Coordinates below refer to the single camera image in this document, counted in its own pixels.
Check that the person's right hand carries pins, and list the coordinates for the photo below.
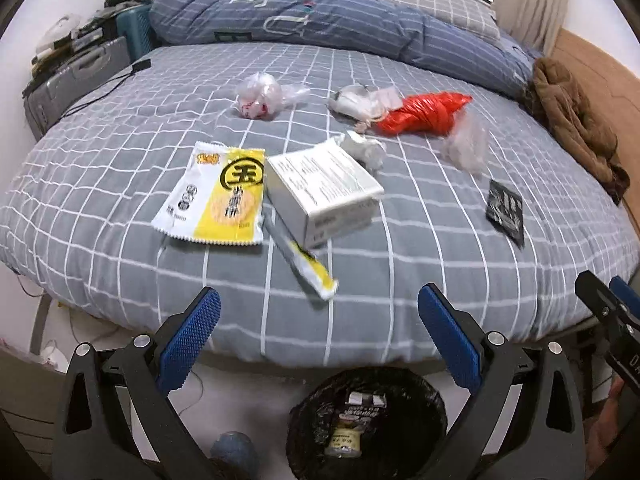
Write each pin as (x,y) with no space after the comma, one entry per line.
(607,420)

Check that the yellow silver stick wrapper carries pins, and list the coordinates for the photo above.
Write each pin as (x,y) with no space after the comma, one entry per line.
(310,265)

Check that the black trash bin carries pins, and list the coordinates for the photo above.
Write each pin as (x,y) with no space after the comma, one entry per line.
(415,425)

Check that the black white wrapper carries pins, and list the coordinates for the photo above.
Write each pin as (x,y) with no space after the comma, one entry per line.
(367,405)

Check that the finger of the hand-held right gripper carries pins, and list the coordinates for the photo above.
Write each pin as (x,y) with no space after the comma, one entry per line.
(597,297)
(627,297)

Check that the red plastic bag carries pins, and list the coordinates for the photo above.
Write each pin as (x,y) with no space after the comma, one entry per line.
(425,112)

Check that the clear bag with red print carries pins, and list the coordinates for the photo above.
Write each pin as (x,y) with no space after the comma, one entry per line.
(260,95)

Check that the white crumpled plastic wrapper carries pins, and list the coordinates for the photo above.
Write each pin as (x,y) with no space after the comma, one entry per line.
(357,102)

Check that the clutter pile on suitcases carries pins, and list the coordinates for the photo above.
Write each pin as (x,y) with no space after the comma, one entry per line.
(75,35)

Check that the clear plastic bag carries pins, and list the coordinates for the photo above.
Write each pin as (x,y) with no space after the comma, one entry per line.
(467,145)

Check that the white cardboard box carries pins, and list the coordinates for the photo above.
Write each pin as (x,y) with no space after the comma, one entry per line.
(320,185)

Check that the blue striped duvet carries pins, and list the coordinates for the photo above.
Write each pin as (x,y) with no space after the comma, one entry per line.
(320,15)

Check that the grey checked bed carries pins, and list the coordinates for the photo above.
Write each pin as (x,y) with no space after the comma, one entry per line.
(125,185)

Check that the blue slipper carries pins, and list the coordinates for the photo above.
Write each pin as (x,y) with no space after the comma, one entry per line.
(234,455)

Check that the teal suitcase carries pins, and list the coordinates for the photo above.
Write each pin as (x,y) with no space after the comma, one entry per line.
(137,30)

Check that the white charger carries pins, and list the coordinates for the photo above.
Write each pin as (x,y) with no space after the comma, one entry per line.
(54,355)

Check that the grey suitcase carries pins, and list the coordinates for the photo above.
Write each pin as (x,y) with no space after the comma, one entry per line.
(75,80)

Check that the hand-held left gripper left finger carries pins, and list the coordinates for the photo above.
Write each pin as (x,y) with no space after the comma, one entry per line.
(192,340)

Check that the brown wooden headboard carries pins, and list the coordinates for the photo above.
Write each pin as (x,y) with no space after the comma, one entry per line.
(605,70)

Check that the grey checked pillow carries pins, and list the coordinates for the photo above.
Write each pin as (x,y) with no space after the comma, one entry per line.
(435,0)

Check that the yellow white snack packet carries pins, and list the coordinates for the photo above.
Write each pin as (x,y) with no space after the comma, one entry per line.
(220,195)

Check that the black sachet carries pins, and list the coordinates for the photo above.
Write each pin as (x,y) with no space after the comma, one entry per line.
(505,210)

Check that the white tissue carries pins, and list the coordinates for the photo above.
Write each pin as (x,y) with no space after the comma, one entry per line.
(362,147)

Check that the brown clothing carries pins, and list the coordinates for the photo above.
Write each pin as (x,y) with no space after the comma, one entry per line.
(570,110)

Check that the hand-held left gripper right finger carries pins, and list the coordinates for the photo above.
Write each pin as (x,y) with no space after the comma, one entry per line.
(447,340)

